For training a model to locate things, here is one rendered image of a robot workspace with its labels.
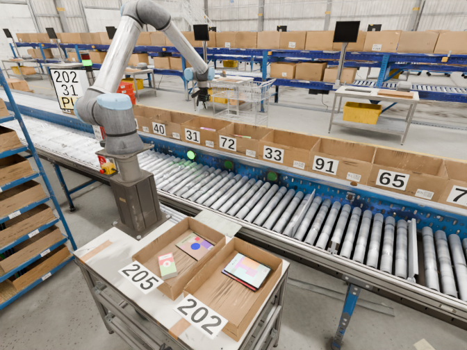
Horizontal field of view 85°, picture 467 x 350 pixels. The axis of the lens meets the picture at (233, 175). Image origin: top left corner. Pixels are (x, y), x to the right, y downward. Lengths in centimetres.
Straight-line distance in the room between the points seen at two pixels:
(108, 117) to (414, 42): 562
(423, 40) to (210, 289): 571
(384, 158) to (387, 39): 429
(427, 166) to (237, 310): 156
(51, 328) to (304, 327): 175
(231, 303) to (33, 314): 169
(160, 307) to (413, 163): 179
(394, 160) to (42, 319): 273
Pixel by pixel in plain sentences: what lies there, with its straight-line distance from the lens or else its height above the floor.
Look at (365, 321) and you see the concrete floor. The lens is 227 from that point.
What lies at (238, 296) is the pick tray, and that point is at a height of 76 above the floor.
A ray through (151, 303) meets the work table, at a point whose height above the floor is 75.
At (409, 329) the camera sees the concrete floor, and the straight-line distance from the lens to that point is 236.
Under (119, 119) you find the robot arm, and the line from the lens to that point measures 137.
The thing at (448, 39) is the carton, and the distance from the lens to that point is 623.
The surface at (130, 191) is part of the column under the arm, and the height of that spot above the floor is 105.
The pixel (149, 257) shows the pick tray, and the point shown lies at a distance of 146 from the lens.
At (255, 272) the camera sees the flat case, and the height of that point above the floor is 78.
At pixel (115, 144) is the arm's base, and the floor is 130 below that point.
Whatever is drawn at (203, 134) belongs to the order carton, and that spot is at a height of 100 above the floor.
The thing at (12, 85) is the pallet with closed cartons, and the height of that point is 35.
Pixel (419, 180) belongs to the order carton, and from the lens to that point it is 187.
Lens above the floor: 179
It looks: 30 degrees down
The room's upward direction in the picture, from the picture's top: 1 degrees counter-clockwise
